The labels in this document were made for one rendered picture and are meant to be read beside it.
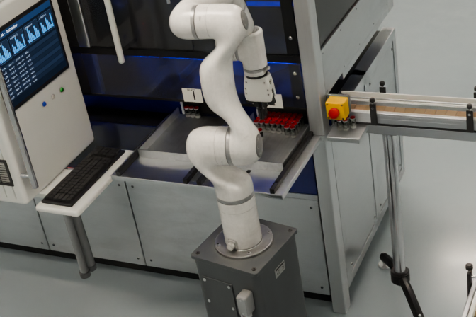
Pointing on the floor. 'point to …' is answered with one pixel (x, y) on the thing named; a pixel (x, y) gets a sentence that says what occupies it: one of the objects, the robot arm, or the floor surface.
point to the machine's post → (319, 129)
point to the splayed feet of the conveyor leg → (401, 283)
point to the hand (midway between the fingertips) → (263, 112)
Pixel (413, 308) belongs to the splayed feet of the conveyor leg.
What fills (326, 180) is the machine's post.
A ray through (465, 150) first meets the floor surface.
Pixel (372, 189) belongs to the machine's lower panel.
